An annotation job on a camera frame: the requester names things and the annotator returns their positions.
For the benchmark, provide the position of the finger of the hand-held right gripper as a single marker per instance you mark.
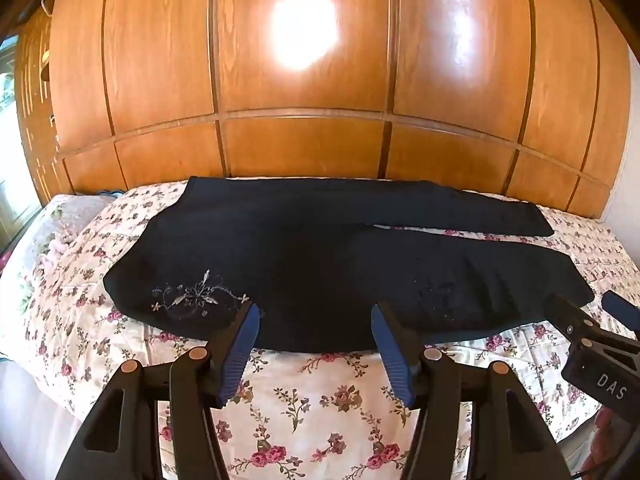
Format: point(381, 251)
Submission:
point(570, 316)
point(620, 306)

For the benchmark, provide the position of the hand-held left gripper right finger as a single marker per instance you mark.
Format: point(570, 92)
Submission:
point(395, 360)

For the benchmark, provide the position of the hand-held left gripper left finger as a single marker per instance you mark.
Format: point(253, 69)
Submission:
point(239, 357)

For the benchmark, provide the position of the black embroidered pants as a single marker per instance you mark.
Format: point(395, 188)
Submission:
point(310, 265)

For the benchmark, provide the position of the person's right hand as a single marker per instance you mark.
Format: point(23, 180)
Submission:
point(607, 435)

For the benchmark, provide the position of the floral bedspread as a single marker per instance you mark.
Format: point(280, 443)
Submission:
point(300, 410)

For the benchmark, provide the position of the floral pillow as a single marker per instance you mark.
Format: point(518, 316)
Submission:
point(55, 230)

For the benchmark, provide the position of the wooden wardrobe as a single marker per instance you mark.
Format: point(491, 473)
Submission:
point(320, 70)

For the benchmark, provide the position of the window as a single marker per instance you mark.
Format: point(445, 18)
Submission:
point(12, 160)

